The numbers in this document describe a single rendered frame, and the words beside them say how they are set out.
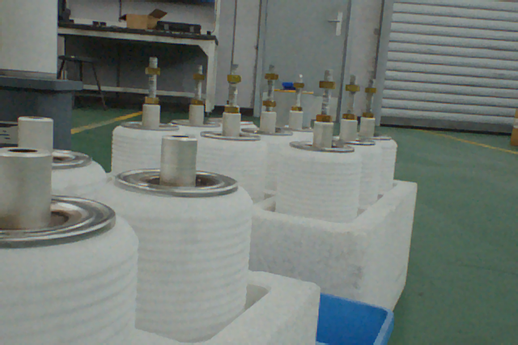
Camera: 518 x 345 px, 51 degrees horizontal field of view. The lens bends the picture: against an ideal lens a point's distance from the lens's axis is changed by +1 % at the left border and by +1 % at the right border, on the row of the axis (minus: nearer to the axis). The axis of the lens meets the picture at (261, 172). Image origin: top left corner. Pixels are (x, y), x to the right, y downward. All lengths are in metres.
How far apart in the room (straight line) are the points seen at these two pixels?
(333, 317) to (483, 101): 5.91
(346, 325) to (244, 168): 0.21
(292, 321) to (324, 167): 0.27
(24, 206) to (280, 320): 0.17
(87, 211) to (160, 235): 0.06
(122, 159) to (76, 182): 0.33
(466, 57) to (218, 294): 6.07
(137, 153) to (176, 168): 0.36
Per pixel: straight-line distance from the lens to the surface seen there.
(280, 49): 5.91
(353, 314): 0.54
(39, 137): 0.40
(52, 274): 0.21
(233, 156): 0.62
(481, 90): 6.38
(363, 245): 0.55
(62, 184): 0.37
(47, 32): 1.00
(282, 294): 0.37
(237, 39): 5.91
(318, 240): 0.56
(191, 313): 0.31
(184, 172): 0.33
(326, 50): 5.97
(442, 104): 6.23
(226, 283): 0.32
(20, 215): 0.24
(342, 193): 0.59
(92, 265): 0.21
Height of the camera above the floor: 0.31
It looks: 9 degrees down
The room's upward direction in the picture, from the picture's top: 4 degrees clockwise
